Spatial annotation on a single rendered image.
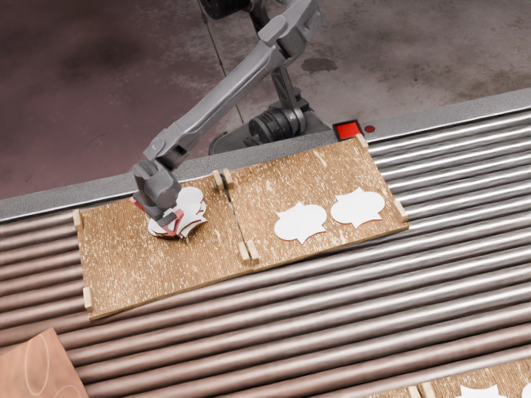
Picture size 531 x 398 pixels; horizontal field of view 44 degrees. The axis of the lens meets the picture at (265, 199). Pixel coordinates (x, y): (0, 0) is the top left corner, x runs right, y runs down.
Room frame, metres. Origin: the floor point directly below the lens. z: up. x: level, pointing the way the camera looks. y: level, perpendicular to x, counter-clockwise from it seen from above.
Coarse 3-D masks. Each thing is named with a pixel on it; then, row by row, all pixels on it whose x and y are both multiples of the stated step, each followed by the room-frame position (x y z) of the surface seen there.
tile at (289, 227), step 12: (300, 204) 1.13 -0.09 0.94; (288, 216) 1.10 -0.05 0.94; (300, 216) 1.09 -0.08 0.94; (312, 216) 1.08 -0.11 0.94; (324, 216) 1.08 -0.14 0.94; (276, 228) 1.06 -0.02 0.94; (288, 228) 1.06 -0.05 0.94; (300, 228) 1.05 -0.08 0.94; (312, 228) 1.05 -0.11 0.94; (288, 240) 1.02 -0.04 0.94; (300, 240) 1.01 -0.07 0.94
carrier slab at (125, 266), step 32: (224, 192) 1.22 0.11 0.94; (96, 224) 1.17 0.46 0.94; (128, 224) 1.15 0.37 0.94; (224, 224) 1.11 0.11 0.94; (96, 256) 1.06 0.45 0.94; (128, 256) 1.05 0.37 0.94; (160, 256) 1.03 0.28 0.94; (192, 256) 1.02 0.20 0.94; (224, 256) 1.00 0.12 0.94; (96, 288) 0.96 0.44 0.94; (128, 288) 0.95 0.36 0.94; (160, 288) 0.93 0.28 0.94; (192, 288) 0.93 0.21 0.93
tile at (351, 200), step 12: (360, 192) 1.14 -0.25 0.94; (372, 192) 1.14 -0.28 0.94; (336, 204) 1.12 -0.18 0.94; (348, 204) 1.11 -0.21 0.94; (360, 204) 1.10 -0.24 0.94; (372, 204) 1.10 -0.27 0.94; (384, 204) 1.09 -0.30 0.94; (336, 216) 1.07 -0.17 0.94; (348, 216) 1.07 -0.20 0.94; (360, 216) 1.06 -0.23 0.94; (372, 216) 1.06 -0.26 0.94
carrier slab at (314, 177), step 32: (288, 160) 1.31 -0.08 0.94; (320, 160) 1.29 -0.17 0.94; (352, 160) 1.27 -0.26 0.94; (256, 192) 1.21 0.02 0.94; (288, 192) 1.19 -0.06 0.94; (320, 192) 1.17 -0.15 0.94; (384, 192) 1.14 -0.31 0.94; (256, 224) 1.09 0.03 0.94; (384, 224) 1.03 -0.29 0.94; (288, 256) 0.98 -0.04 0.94
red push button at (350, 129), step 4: (344, 124) 1.43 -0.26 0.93; (348, 124) 1.43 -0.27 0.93; (352, 124) 1.43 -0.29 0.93; (340, 128) 1.42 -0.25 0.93; (344, 128) 1.41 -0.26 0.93; (348, 128) 1.41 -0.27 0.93; (352, 128) 1.41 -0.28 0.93; (356, 128) 1.41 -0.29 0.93; (340, 132) 1.40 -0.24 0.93; (344, 132) 1.40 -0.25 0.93; (348, 132) 1.40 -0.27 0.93; (352, 132) 1.39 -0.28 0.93; (356, 132) 1.39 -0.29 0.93; (340, 136) 1.38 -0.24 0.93; (344, 136) 1.38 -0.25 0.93; (348, 136) 1.38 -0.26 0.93; (352, 136) 1.38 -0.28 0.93
